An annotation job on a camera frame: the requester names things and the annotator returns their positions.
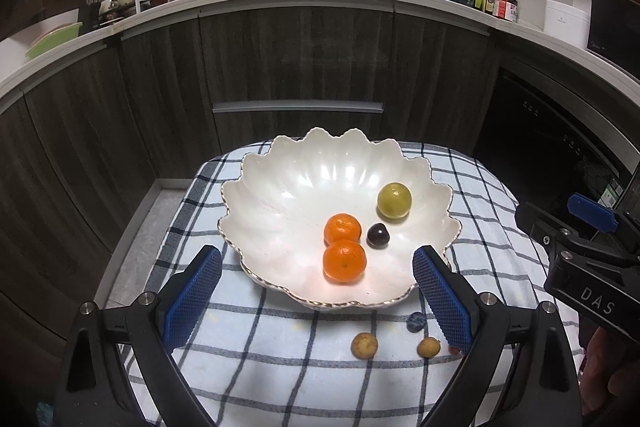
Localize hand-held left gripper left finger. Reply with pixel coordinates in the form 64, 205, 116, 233
52, 245, 223, 427

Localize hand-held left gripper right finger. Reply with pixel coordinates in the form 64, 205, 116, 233
411, 245, 583, 427

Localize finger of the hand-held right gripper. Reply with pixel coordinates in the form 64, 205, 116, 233
567, 193, 640, 253
515, 202, 576, 258

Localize mandarin orange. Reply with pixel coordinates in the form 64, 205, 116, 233
322, 239, 367, 284
324, 213, 362, 247

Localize green apple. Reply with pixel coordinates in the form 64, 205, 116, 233
376, 183, 413, 221

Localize white scalloped bowl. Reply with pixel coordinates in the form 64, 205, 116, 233
217, 127, 462, 310

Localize person's right hand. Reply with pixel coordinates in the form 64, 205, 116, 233
581, 329, 640, 403

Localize black built-in dishwasher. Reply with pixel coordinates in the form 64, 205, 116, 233
472, 69, 640, 218

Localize blue checked white cloth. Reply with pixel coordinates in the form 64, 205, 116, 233
120, 139, 586, 427

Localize black microwave oven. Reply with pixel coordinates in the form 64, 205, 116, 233
586, 0, 640, 70

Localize white canister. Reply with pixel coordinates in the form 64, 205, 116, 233
543, 0, 591, 50

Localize dark wood base cabinets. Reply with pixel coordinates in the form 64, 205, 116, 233
0, 2, 640, 338

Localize green basin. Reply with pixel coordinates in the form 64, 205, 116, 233
25, 22, 83, 60

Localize black knife block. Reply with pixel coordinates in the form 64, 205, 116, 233
85, 0, 108, 32

